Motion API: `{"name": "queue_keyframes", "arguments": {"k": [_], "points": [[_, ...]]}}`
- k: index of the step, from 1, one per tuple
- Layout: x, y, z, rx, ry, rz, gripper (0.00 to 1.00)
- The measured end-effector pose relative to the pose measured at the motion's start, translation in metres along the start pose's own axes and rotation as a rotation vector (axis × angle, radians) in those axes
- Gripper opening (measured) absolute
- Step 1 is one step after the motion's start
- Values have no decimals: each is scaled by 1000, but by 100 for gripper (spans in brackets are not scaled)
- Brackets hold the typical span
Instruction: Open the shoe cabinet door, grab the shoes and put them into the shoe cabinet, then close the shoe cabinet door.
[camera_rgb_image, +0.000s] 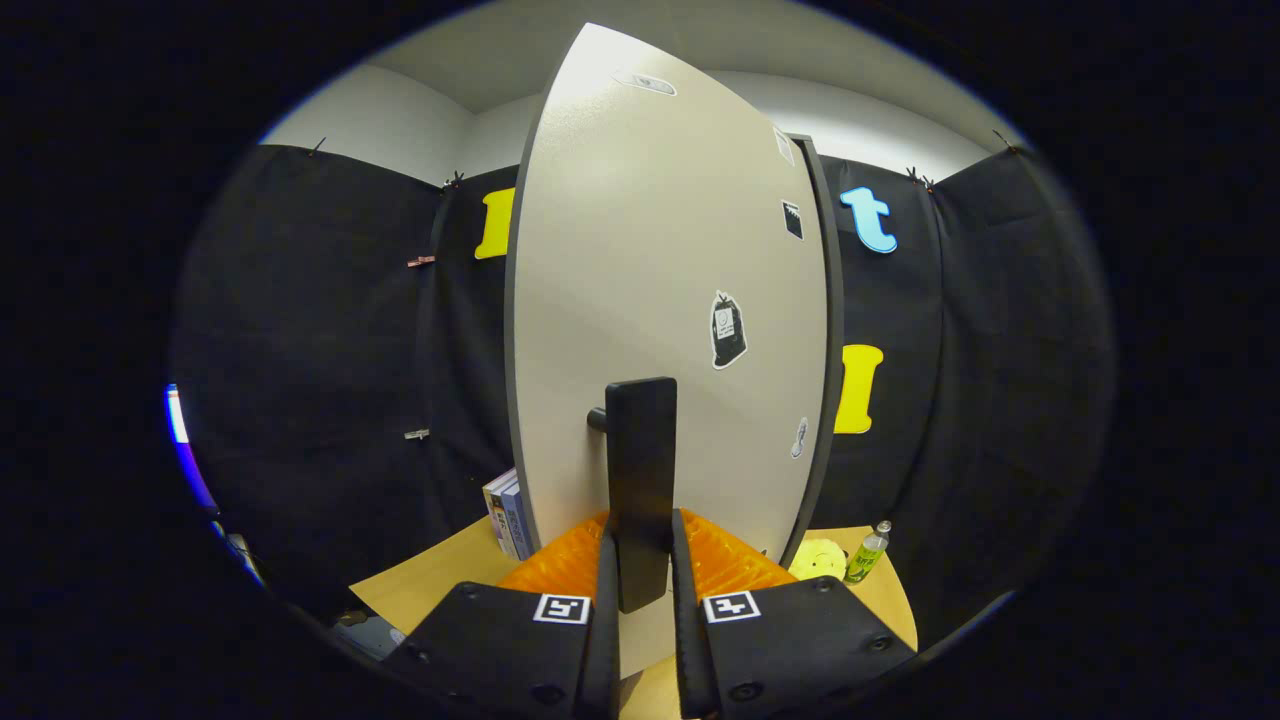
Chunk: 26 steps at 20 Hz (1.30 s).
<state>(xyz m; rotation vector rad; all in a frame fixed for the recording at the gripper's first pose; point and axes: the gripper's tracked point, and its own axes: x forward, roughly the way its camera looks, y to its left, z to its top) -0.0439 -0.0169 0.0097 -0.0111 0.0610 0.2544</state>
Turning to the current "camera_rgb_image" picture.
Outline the grey shoe cabinet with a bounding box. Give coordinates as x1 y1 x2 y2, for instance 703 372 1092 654
790 133 846 566

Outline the yellow plush toy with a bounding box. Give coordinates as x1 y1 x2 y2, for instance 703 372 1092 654
788 538 849 583

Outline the green plastic bottle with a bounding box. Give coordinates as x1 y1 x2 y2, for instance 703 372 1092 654
843 520 892 586

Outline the white yellow book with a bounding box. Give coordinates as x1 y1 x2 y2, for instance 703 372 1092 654
483 468 516 559

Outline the black backdrop cloth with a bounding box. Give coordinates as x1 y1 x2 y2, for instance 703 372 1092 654
170 140 1116 626

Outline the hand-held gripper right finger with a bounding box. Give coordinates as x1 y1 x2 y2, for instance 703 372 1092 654
668 508 916 720

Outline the black door handle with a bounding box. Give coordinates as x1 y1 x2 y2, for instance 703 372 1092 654
587 377 679 614

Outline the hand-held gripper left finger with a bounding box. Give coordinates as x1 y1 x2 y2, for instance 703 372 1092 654
385 510 621 720

